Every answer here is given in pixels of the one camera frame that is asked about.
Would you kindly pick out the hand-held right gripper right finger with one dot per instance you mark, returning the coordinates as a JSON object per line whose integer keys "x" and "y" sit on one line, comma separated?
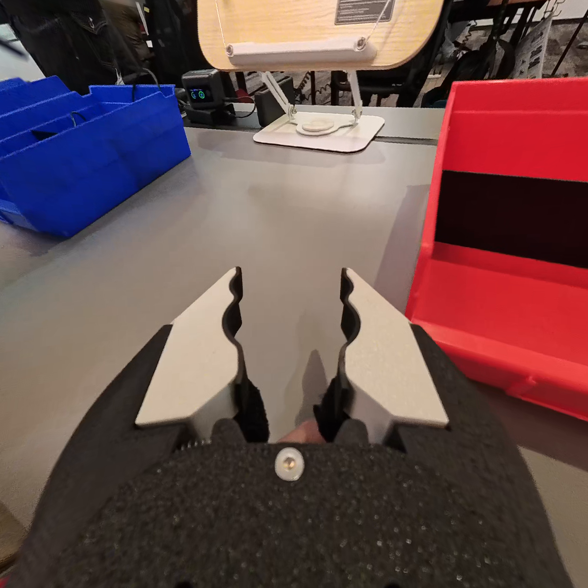
{"x": 390, "y": 367}

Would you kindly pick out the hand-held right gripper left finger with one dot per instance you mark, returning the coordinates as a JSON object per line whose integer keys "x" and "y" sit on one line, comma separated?
{"x": 197, "y": 367}

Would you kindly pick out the red plastic bin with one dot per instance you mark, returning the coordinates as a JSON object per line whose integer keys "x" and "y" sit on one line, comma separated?
{"x": 505, "y": 312}

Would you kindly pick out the blue plastic bin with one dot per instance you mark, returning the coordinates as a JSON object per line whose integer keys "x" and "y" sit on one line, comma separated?
{"x": 92, "y": 183}

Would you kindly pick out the grey desk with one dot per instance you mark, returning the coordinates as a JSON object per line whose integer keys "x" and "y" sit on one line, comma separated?
{"x": 298, "y": 206}

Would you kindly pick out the person's right hand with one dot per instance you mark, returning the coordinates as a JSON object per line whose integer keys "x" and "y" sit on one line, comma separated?
{"x": 303, "y": 432}

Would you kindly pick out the black bin divider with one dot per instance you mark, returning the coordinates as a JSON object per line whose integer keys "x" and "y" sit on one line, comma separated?
{"x": 46, "y": 134}
{"x": 505, "y": 216}

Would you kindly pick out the black adapter box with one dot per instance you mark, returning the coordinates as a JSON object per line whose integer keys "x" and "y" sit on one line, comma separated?
{"x": 273, "y": 108}

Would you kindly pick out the black power station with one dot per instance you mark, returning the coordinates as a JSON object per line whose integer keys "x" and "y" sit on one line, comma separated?
{"x": 202, "y": 80}

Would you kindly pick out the dark cloth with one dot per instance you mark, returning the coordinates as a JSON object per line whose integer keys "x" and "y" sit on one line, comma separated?
{"x": 69, "y": 41}

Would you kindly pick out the white printed sign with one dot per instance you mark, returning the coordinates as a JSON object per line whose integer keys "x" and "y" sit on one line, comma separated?
{"x": 533, "y": 46}

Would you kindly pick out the wooden laptop stand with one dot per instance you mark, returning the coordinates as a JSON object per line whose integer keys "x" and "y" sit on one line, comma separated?
{"x": 298, "y": 27}

